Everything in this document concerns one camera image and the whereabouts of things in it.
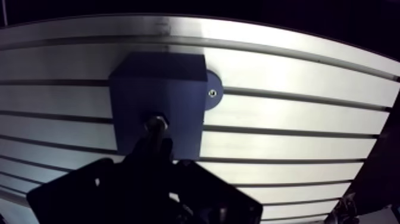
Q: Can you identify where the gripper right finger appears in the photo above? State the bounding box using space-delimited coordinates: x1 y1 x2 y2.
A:
161 138 264 224

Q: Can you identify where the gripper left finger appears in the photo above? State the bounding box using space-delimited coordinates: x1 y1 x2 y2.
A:
26 136 171 224

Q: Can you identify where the steel bolt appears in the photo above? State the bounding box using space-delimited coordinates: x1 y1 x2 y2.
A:
144 115 170 148

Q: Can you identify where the dark blue-grey block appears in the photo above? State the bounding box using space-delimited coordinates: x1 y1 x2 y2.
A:
108 51 224 161

